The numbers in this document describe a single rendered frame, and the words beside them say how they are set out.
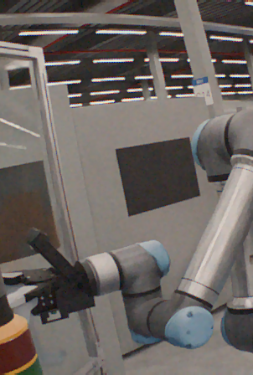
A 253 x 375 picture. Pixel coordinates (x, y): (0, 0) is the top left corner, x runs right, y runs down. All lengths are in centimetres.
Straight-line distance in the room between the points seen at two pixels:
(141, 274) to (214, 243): 15
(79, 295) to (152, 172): 357
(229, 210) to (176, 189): 374
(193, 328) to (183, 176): 391
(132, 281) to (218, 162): 30
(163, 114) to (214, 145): 362
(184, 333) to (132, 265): 18
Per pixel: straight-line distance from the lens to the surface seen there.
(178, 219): 464
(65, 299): 90
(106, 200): 412
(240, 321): 112
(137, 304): 95
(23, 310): 84
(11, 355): 18
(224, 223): 89
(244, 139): 95
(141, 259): 94
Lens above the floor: 163
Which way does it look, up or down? 3 degrees down
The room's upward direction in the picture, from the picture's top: 11 degrees counter-clockwise
